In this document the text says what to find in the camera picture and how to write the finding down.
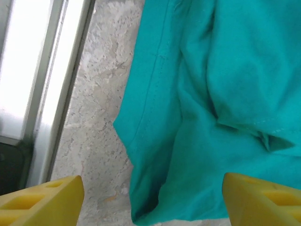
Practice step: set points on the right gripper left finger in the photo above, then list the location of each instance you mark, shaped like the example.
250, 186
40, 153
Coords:
42, 204

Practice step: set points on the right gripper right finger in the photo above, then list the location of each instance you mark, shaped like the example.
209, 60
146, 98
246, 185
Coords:
263, 204

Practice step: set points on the teal t-shirt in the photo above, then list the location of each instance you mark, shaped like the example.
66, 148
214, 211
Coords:
211, 94

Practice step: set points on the aluminium rail frame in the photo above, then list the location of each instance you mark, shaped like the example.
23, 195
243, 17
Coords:
42, 70

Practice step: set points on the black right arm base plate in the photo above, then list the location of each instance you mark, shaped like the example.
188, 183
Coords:
10, 167

